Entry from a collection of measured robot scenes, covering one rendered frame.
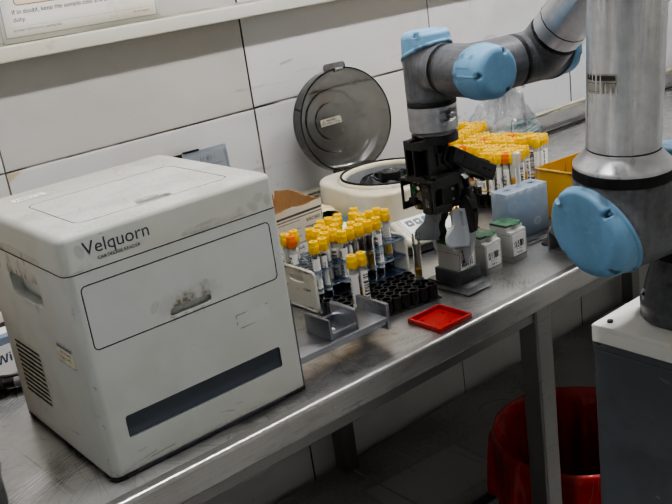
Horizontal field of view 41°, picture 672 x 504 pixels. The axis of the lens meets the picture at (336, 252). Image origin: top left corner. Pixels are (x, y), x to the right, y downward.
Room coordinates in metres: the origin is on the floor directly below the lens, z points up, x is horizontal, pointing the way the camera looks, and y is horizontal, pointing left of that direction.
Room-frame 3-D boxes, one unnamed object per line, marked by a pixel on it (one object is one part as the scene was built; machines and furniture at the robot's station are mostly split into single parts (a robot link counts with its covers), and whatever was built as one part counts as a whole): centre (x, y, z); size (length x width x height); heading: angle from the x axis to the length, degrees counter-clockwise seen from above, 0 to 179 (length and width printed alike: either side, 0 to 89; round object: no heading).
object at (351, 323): (1.14, 0.04, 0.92); 0.21 x 0.07 x 0.05; 127
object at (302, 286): (1.42, -0.01, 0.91); 0.20 x 0.10 x 0.07; 127
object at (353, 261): (1.31, -0.06, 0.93); 0.17 x 0.09 x 0.11; 117
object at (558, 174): (1.62, -0.49, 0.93); 0.13 x 0.13 x 0.10; 33
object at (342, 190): (1.68, -0.14, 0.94); 0.30 x 0.24 x 0.12; 28
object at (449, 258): (1.35, -0.19, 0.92); 0.05 x 0.04 x 0.06; 37
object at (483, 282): (1.35, -0.19, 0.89); 0.09 x 0.05 x 0.04; 37
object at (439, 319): (1.22, -0.14, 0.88); 0.07 x 0.07 x 0.01; 37
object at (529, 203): (1.53, -0.34, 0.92); 0.10 x 0.07 x 0.10; 122
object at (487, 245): (1.40, -0.24, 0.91); 0.05 x 0.04 x 0.07; 37
